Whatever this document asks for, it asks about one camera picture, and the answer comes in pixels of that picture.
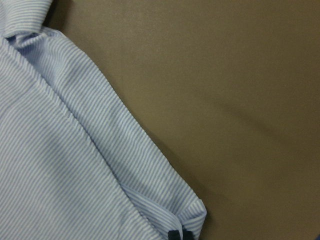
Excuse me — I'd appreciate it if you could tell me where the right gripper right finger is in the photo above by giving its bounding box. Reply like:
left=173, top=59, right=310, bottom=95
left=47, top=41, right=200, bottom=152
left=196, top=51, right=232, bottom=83
left=182, top=229, right=193, bottom=240

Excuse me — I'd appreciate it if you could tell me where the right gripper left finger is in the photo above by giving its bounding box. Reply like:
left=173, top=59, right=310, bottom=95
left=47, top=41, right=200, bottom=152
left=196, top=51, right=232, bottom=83
left=167, top=230, right=181, bottom=240

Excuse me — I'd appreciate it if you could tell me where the light blue striped shirt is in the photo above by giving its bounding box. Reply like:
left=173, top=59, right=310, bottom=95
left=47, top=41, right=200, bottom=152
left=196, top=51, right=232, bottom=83
left=0, top=0, right=207, bottom=240

